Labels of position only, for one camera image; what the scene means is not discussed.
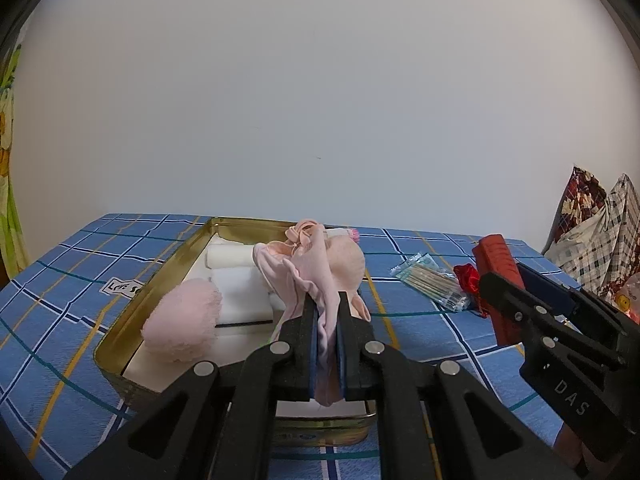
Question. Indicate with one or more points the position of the yellow smiley face bag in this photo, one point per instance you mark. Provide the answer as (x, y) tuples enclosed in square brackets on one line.
[(627, 300)]

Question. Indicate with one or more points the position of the peach pink bra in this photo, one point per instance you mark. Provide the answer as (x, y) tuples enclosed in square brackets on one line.
[(320, 270)]

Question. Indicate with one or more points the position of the blue plaid bedsheet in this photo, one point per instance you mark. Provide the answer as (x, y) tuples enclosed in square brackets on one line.
[(60, 285)]

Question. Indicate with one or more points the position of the dark red floral quilt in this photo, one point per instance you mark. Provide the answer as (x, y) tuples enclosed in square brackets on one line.
[(575, 205)]

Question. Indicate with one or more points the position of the green floral curtain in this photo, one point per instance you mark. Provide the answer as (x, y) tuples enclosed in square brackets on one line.
[(7, 160)]

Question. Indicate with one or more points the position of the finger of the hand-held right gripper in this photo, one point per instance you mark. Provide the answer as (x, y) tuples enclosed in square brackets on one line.
[(550, 290), (530, 320)]

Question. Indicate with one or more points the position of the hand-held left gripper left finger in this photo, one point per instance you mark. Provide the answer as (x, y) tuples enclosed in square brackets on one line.
[(312, 350)]

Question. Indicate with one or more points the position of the gold tin box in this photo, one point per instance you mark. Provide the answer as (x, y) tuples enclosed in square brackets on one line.
[(165, 285)]

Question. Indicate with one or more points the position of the plaid cloth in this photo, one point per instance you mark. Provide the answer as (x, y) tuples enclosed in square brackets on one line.
[(605, 245)]

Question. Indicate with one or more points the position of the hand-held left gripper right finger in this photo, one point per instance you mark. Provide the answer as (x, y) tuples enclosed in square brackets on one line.
[(342, 350)]

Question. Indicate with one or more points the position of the white rolled towel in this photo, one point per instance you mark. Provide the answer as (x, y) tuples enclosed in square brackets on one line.
[(230, 257)]

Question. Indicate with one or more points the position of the white cloth with pink trim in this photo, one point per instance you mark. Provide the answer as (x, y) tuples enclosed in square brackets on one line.
[(347, 233)]

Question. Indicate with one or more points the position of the clear packet of cotton swabs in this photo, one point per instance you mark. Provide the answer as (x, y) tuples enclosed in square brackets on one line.
[(432, 282)]

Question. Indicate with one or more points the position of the white rolled towels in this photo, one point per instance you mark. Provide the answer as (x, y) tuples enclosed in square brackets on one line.
[(240, 295)]

